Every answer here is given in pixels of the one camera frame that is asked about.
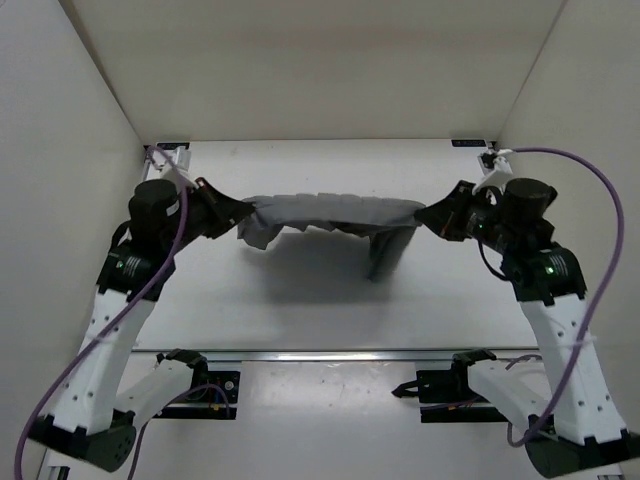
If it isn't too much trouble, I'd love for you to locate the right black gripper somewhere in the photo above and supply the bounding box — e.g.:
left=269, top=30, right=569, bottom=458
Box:
left=414, top=180, right=514, bottom=251

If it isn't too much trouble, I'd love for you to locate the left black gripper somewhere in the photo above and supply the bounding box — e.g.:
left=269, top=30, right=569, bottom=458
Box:
left=171, top=166, right=257, bottom=239

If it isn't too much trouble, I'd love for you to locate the grey skirt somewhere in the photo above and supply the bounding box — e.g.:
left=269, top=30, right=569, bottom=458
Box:
left=237, top=193, right=425, bottom=282

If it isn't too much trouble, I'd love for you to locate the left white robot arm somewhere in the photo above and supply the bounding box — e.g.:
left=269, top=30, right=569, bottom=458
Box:
left=14, top=145, right=254, bottom=479

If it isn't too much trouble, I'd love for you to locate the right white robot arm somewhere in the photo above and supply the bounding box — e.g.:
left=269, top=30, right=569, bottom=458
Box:
left=415, top=149, right=639, bottom=479

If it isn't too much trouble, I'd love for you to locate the right blue table label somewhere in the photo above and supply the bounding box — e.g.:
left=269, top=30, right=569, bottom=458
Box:
left=451, top=139, right=486, bottom=148

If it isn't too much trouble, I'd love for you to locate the blue table label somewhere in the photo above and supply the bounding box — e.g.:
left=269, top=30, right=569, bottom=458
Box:
left=451, top=139, right=486, bottom=148
left=156, top=141, right=190, bottom=151

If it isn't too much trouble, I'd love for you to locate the left blue table label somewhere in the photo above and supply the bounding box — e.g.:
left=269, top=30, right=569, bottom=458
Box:
left=156, top=141, right=190, bottom=151

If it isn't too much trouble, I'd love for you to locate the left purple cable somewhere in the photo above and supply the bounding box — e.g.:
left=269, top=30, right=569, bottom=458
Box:
left=13, top=145, right=201, bottom=479

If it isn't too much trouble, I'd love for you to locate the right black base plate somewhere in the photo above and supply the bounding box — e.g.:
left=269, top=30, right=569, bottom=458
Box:
left=391, top=370, right=507, bottom=424

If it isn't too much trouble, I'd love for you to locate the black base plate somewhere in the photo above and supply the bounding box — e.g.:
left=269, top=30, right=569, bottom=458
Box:
left=156, top=370, right=241, bottom=421
left=391, top=370, right=507, bottom=424

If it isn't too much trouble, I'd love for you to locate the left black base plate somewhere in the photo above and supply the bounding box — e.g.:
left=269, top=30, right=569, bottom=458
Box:
left=156, top=370, right=241, bottom=421

